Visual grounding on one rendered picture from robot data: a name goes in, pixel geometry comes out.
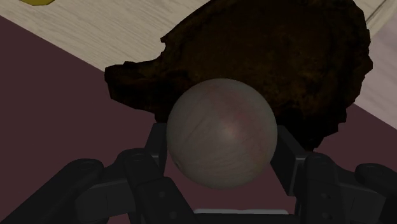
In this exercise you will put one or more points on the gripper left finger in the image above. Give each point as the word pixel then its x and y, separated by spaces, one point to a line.
pixel 145 183

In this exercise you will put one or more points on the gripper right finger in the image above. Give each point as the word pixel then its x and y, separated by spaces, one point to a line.
pixel 325 186

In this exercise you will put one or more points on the dark brown rough lump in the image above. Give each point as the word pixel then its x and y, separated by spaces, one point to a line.
pixel 263 56

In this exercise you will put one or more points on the pale grey ball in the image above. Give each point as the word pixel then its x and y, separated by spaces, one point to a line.
pixel 221 133

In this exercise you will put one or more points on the yellow round object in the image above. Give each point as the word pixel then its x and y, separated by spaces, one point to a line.
pixel 38 2

